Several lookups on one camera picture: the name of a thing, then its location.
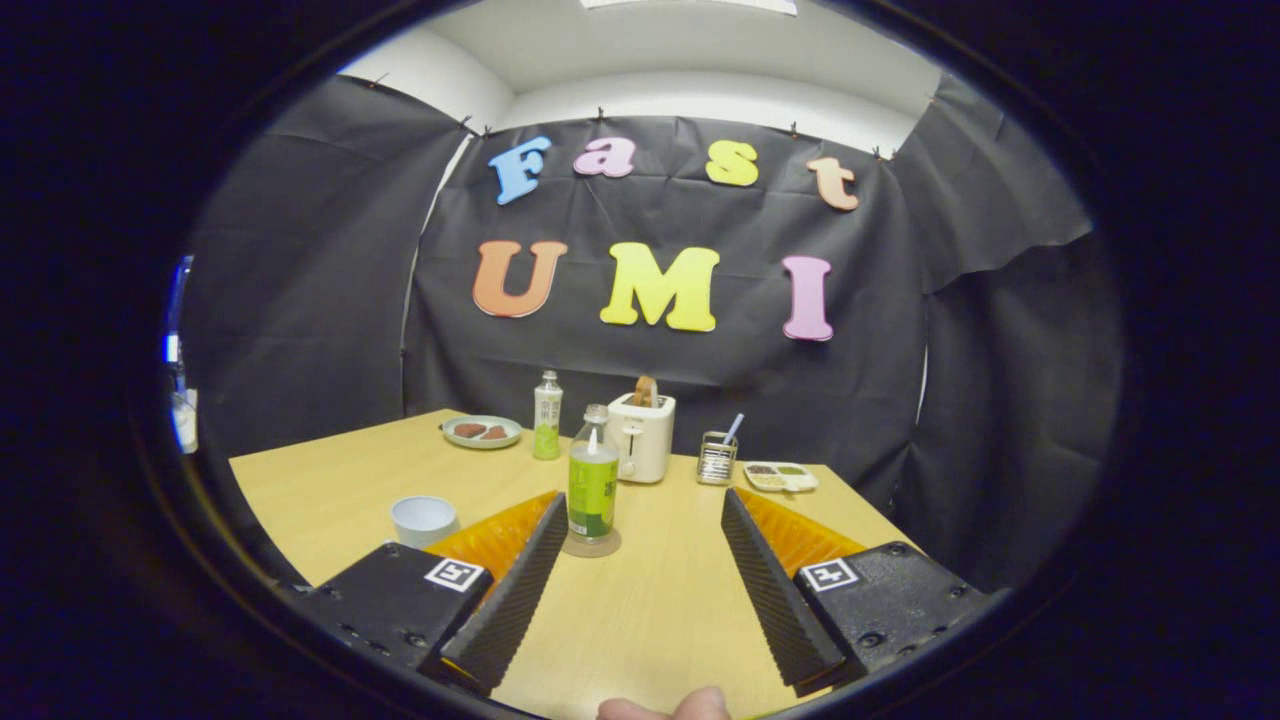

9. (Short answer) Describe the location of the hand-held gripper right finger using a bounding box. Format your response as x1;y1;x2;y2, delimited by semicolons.
720;487;991;698

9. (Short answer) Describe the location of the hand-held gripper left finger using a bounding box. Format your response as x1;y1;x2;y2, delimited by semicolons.
290;490;570;698

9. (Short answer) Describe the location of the brown round coaster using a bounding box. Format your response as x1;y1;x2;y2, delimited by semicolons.
560;527;623;559

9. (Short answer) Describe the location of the white cup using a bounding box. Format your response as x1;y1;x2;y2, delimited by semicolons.
390;495;461;550

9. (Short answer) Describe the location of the green label juice bottle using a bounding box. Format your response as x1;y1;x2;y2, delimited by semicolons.
567;404;621;546

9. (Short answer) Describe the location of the capped white green bottle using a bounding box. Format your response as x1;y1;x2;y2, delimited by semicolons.
532;370;564;461

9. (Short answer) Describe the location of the white divided dish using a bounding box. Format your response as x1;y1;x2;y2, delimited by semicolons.
742;461;820;494

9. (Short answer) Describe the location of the pale green plate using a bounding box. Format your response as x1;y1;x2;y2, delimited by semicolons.
442;415;523;450

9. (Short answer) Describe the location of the white toaster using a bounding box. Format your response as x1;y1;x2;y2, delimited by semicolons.
607;392;677;485

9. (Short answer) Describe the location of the wooden table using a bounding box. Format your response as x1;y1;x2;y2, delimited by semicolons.
228;408;916;720

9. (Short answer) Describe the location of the wire mesh holder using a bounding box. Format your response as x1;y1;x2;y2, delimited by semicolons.
697;431;739;487

